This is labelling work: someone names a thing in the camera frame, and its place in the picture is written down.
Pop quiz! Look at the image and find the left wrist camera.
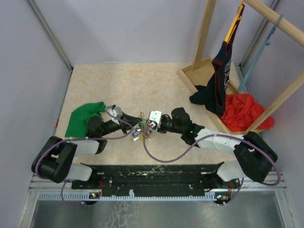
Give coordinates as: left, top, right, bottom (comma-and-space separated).
106, 105, 123, 125

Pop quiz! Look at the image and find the dark navy jersey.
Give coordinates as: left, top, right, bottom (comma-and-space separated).
189, 40, 238, 117

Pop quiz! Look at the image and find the blue clothes hanger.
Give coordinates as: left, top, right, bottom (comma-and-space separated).
237, 14, 283, 93

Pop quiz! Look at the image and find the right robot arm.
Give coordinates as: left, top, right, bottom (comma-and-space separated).
149, 107, 277, 188

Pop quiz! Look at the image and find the wooden clothes rack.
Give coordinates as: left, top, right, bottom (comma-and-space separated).
178, 0, 304, 133

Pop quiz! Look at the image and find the green cloth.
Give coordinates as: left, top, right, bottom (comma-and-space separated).
65, 102, 106, 138

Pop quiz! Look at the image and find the large metal keyring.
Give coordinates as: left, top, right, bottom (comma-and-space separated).
137, 112, 148, 129

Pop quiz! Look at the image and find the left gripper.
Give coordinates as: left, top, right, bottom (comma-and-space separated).
100, 111, 142, 136

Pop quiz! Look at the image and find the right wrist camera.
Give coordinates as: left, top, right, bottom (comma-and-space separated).
148, 111, 162, 131

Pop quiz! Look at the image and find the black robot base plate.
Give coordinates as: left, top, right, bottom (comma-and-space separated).
72, 164, 236, 196

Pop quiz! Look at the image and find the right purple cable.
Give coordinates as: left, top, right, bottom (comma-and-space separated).
143, 125, 281, 207

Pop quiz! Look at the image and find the red cloth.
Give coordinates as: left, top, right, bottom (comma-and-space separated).
220, 94, 264, 132

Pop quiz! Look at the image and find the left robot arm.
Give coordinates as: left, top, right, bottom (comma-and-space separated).
31, 110, 142, 189

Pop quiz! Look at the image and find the purple cable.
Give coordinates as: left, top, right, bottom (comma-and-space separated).
143, 125, 281, 207
34, 106, 133, 208

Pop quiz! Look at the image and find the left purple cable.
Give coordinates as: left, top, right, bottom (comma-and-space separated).
34, 106, 133, 208

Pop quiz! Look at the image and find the aluminium frame rail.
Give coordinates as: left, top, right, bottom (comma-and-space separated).
29, 176, 287, 203

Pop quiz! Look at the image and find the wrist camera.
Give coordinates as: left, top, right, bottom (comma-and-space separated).
106, 105, 123, 125
148, 111, 162, 131

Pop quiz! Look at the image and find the bunch of tagged keys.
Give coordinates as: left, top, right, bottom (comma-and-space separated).
132, 125, 152, 141

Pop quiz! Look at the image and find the yellow clothes hanger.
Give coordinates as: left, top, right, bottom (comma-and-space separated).
225, 0, 245, 44

